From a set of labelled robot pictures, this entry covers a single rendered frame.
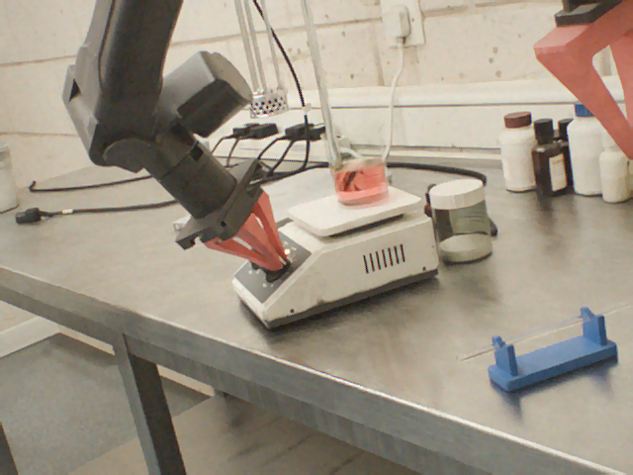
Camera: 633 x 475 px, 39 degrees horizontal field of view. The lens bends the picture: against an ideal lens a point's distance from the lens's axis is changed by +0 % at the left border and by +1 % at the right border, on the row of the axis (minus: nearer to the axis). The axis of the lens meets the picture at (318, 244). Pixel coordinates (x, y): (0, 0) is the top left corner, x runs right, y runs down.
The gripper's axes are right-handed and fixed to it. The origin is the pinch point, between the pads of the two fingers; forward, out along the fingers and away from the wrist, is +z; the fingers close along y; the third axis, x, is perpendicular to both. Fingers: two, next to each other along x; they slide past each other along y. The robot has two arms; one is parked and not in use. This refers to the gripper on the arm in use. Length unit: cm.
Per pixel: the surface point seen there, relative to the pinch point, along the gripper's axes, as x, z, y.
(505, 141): -5.9, 18.4, 37.9
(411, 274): -7.6, 11.1, 5.5
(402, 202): -9.3, 5.1, 10.0
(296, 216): 1.0, 0.1, 7.3
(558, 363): -28.6, 11.6, -11.1
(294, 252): -0.2, 1.4, 2.3
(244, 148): 61, 13, 67
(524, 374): -26.9, 10.1, -13.0
